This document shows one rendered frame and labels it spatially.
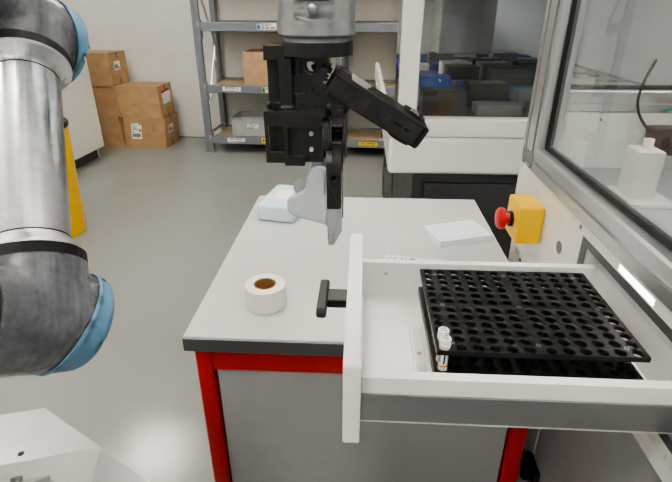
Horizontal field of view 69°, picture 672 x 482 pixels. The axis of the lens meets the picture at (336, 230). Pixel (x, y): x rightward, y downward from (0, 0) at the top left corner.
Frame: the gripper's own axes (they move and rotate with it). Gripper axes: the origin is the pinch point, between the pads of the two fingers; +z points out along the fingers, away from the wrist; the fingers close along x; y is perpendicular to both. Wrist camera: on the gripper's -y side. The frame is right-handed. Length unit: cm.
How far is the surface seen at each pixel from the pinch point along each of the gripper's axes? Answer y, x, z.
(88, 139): 222, -334, 78
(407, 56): -14, -80, -11
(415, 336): -9.9, -0.2, 15.4
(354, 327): -2.1, 9.1, 7.4
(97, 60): 230, -389, 21
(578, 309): -29.0, 0.4, 10.3
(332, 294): 0.7, 0.2, 9.1
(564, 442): -36, -7, 41
